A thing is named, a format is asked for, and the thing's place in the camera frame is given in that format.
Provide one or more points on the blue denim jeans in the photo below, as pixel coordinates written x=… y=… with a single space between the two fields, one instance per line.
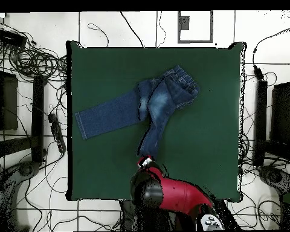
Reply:
x=106 y=118

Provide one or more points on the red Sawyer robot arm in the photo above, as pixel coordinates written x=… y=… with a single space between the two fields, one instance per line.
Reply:
x=181 y=195

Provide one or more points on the dark green table cloth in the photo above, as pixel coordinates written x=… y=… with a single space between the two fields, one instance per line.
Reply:
x=99 y=169

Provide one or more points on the black power strip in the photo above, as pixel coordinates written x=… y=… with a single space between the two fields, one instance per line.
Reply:
x=56 y=131

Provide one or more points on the long black bar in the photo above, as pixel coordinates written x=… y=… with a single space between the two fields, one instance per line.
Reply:
x=261 y=120

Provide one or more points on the black rectangular box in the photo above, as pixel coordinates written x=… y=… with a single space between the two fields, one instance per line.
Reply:
x=10 y=38

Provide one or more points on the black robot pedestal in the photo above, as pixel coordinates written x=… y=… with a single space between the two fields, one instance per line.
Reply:
x=128 y=215

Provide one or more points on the black frame stand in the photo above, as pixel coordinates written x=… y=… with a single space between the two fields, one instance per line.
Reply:
x=38 y=116

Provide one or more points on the grey square floor frame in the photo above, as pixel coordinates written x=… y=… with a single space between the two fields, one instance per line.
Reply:
x=195 y=41

